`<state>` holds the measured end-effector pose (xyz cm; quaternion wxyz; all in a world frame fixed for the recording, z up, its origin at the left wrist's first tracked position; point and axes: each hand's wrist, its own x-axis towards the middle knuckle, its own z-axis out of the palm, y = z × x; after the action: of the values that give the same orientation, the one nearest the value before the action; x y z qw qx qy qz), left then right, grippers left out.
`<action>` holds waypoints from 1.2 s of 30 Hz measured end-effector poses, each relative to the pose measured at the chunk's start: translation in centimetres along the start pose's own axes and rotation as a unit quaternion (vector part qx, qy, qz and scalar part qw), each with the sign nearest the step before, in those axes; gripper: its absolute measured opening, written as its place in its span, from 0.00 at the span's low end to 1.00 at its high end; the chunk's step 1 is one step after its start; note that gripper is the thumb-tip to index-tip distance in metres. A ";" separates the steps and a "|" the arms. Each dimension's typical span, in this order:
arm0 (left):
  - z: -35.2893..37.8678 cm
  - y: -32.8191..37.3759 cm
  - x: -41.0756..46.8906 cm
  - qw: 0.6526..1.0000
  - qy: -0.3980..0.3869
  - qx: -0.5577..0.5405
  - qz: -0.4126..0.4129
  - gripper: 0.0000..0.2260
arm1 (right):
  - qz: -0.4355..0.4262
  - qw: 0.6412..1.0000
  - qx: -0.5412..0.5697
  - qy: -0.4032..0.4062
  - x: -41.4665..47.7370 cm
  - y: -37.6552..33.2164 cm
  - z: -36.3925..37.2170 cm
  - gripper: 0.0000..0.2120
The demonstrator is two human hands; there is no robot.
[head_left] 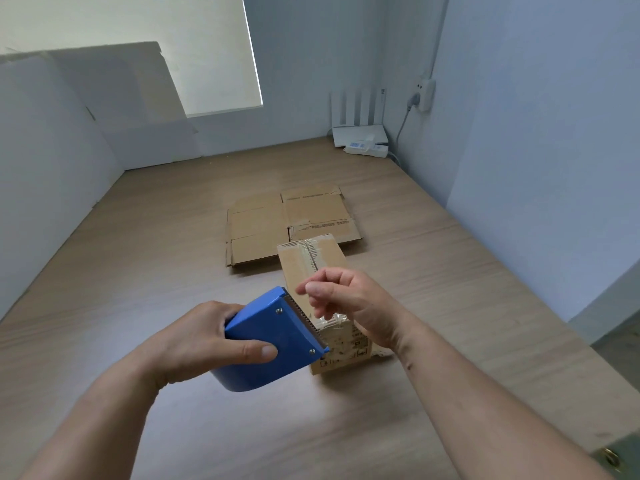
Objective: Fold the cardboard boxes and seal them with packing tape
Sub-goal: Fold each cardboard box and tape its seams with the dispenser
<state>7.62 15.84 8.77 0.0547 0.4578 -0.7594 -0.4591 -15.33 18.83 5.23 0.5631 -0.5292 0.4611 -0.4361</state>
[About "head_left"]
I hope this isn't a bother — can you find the person's left hand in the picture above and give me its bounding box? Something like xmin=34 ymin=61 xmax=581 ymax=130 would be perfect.
xmin=135 ymin=300 xmax=279 ymax=391

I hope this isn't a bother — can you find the person's right forearm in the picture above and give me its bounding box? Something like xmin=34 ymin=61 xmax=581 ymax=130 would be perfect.
xmin=395 ymin=324 xmax=616 ymax=480

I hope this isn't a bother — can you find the person's left forearm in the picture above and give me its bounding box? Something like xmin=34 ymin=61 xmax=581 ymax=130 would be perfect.
xmin=19 ymin=354 xmax=161 ymax=480

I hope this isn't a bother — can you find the person's right hand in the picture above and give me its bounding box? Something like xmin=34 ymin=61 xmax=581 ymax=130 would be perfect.
xmin=295 ymin=267 xmax=416 ymax=351

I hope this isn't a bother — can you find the picture-printed cardboard box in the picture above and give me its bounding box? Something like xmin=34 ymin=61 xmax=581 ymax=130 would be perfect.
xmin=276 ymin=233 xmax=393 ymax=377

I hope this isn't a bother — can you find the white router with antennas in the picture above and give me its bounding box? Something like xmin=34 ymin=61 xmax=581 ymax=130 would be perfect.
xmin=328 ymin=87 xmax=390 ymax=148

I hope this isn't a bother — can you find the blue tape dispenser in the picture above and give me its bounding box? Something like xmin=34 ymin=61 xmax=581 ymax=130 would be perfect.
xmin=209 ymin=286 xmax=332 ymax=393

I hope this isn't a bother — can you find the white power strip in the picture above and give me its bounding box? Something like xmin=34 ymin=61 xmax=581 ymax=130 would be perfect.
xmin=343 ymin=139 xmax=390 ymax=159

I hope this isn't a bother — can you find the grey power cable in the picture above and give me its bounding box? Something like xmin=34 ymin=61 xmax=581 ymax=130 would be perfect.
xmin=389 ymin=94 xmax=421 ymax=171

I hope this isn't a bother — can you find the white foam partition board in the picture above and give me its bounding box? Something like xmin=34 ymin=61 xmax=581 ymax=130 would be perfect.
xmin=0 ymin=54 xmax=125 ymax=321

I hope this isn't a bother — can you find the bright window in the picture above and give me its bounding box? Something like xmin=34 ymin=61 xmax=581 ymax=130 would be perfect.
xmin=0 ymin=0 xmax=265 ymax=118

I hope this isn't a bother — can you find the plain cardboard box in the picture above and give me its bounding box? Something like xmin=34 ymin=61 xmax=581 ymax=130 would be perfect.
xmin=225 ymin=184 xmax=363 ymax=268

